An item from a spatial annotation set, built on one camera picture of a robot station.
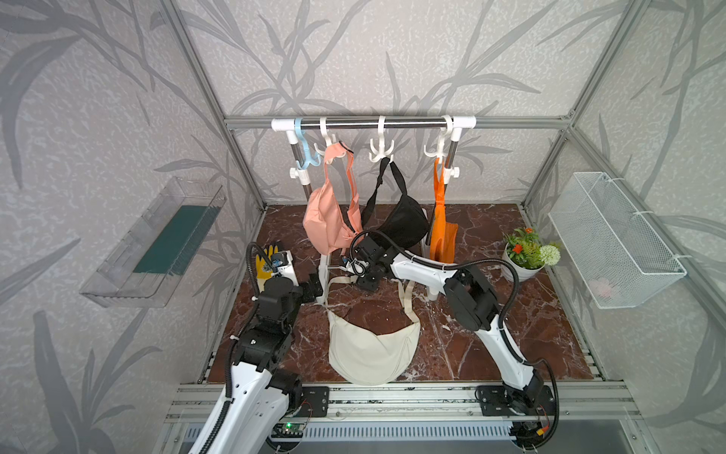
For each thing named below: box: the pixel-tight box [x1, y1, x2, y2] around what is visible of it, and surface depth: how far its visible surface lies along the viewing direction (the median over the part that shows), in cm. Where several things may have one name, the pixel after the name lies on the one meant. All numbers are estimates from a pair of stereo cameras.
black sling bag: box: [360, 157, 431, 250], surface depth 91 cm
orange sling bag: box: [430, 157, 459, 264], surface depth 84 cm
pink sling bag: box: [302, 141, 364, 256], surface depth 82 cm
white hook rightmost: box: [424, 114, 454, 162], surface depth 72 cm
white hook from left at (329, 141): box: [313, 116, 346, 165], surface depth 65 cm
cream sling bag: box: [325, 275, 422, 386], surface depth 83 cm
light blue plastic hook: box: [293, 117, 322, 171], surface depth 71 cm
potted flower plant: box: [502, 227, 562, 282], surface depth 89 cm
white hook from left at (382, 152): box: [368, 115, 395, 164], surface depth 72 cm
